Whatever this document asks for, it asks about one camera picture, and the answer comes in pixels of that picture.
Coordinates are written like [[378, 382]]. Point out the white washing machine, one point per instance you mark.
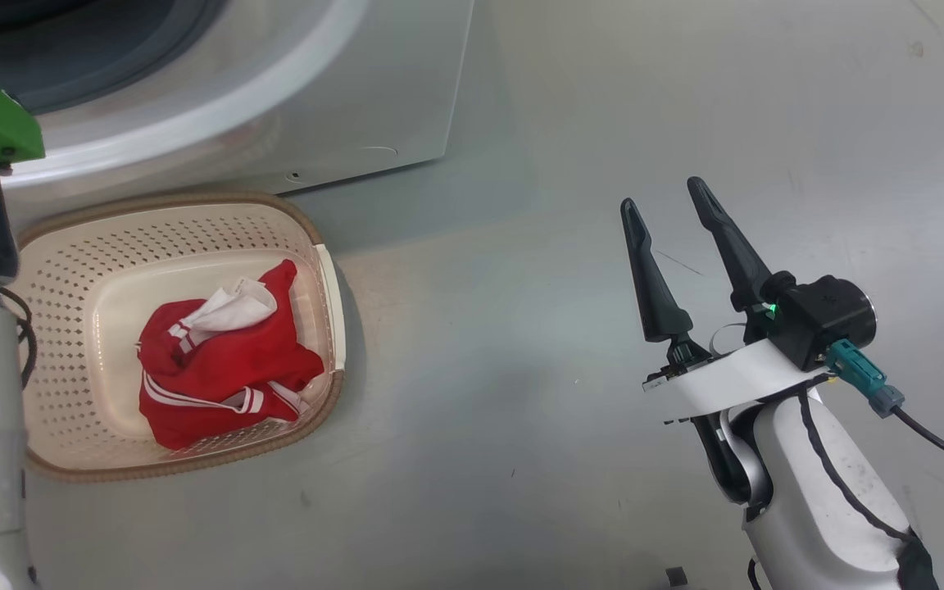
[[374, 82]]

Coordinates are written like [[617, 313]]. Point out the small dark square piece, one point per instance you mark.
[[676, 576]]

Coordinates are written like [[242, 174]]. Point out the cream perforated laundry basket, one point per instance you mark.
[[79, 328]]

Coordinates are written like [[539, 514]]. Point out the red garment with white stripes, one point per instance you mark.
[[226, 369]]

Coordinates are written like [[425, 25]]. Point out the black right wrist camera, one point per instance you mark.
[[820, 319]]

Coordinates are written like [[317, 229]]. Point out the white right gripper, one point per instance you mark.
[[734, 377]]

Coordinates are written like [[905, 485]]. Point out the grey rubber drum gasket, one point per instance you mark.
[[111, 57]]

